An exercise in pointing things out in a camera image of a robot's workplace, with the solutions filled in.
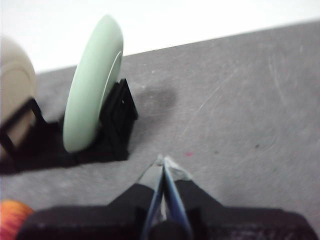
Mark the red yellow apple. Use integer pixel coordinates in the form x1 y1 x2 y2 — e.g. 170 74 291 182
0 199 35 240

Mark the black plate rack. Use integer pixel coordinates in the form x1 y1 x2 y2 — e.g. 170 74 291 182
0 78 139 175

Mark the pale green plate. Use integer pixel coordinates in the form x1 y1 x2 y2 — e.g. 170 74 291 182
62 14 125 153

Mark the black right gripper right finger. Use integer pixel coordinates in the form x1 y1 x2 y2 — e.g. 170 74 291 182
162 156 319 240

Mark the cream plate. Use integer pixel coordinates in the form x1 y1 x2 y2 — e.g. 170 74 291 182
0 34 38 161

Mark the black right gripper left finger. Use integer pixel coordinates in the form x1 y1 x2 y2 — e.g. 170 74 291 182
14 154 165 240

